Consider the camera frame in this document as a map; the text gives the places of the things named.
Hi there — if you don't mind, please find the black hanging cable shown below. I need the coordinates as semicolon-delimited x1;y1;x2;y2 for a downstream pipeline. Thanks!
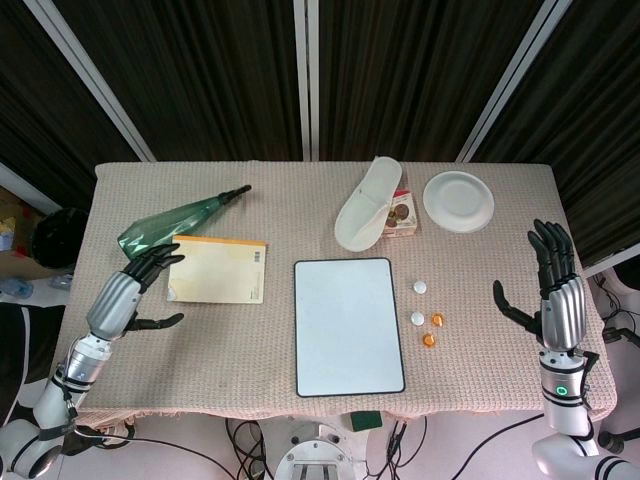
384;417;431;480

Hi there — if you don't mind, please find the black trash bin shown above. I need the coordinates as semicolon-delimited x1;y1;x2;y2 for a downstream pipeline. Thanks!
31;208;90;271

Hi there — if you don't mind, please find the white cloth slipper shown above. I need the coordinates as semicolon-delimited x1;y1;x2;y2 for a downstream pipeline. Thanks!
333;155;403;251

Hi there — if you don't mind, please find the black floor cable bundle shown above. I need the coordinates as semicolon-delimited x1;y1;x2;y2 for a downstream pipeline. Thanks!
223;417;274;480

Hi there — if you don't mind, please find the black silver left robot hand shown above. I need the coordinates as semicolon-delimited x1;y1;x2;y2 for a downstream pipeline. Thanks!
85;243;186;344

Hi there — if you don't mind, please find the white paper plate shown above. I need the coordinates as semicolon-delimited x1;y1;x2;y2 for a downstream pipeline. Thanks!
422;170;496;234

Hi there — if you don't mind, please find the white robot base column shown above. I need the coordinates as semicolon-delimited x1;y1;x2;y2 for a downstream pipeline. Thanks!
272;417;371;480

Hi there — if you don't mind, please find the red white cookie box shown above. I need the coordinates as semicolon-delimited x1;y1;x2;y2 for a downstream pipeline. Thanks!
382;188;420;239

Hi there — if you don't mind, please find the green block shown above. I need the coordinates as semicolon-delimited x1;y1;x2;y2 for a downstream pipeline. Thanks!
351;410;384;432

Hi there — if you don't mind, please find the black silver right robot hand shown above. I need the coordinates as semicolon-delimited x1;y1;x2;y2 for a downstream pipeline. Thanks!
492;218;588;354

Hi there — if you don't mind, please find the beige woven tablecloth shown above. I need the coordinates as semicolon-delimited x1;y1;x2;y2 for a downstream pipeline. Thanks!
58;160;617;432

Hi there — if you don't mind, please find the white magnetic board black rim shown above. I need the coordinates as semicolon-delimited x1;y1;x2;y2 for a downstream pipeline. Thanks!
292;257;406;399

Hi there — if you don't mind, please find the yellow paperback notebook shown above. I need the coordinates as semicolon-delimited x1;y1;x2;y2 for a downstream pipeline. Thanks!
166;234;269;305

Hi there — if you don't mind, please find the white partition frame post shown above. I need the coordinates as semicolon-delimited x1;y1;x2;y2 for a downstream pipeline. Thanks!
453;0;574;162
27;0;162;162
0;162;64;214
292;0;322;162

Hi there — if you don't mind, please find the green plastic spray bottle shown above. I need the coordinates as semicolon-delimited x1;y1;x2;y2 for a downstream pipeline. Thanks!
116;184;253;261

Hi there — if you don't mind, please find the cardboard box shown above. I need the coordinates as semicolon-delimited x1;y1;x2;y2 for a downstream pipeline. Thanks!
0;184;49;281

